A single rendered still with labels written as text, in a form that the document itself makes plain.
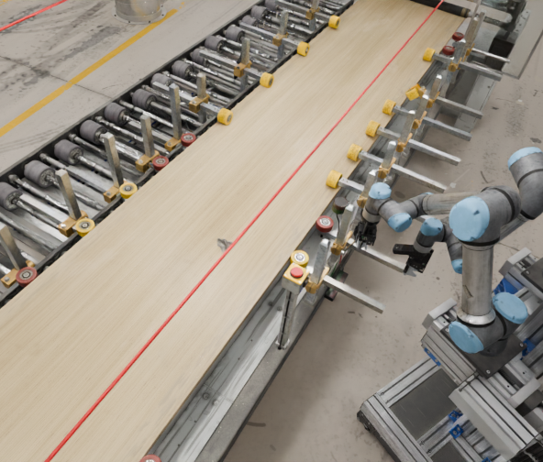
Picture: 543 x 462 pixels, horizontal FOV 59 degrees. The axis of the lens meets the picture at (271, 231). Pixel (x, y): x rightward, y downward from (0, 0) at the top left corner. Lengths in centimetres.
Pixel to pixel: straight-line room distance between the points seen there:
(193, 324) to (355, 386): 124
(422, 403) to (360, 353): 48
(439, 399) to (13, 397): 195
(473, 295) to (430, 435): 118
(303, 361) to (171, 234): 115
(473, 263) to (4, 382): 159
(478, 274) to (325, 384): 147
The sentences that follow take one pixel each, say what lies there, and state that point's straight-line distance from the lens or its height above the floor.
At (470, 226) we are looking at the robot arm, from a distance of 146.
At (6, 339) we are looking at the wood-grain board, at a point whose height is 90.
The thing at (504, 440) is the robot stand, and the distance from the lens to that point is 192.
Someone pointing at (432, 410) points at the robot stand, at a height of 21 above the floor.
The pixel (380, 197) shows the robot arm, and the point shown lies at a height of 134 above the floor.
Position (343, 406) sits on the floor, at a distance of 280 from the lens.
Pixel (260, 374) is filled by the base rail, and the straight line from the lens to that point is 203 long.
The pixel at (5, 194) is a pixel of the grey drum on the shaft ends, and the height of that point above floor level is 85.
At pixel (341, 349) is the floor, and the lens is 294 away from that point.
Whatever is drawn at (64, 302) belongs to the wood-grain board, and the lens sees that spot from 205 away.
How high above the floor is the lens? 256
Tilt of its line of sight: 49 degrees down
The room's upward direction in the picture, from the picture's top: 7 degrees clockwise
